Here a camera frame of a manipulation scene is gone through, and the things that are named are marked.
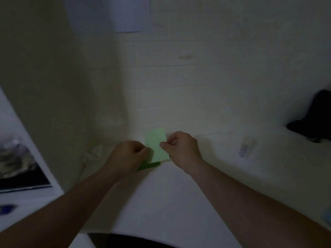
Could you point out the person's right forearm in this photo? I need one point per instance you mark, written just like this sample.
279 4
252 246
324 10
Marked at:
258 209

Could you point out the white paper on wall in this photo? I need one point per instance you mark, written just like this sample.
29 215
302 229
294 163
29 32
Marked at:
129 12

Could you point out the person's left fingers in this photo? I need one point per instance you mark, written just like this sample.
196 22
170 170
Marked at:
144 152

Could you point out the person's right thumb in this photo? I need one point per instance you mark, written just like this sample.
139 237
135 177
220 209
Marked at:
165 148

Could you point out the person's right hand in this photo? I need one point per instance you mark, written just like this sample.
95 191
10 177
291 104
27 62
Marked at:
183 152

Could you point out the small clear plastic bottle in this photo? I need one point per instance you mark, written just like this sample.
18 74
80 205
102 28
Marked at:
245 147

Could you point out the white side table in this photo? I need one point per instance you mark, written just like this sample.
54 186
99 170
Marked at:
23 178

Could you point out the blue pen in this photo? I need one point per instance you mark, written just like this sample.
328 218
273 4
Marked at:
7 209

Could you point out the dark green paper sheet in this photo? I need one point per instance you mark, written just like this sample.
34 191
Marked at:
148 165

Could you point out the crumpled clear plastic wrap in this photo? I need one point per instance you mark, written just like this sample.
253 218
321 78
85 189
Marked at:
15 157

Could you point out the person's left forearm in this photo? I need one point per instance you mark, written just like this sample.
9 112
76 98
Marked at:
57 206

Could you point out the black tray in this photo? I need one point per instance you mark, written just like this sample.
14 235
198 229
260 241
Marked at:
23 175

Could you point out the light green paper sheet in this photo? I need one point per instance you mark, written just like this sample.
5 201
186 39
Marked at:
156 145

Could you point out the black bag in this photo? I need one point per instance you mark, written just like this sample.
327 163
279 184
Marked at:
314 118

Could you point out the person's left hand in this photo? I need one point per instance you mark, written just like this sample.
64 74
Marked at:
126 157

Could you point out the crumpled white tissue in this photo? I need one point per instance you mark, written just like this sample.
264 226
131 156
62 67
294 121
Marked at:
91 154

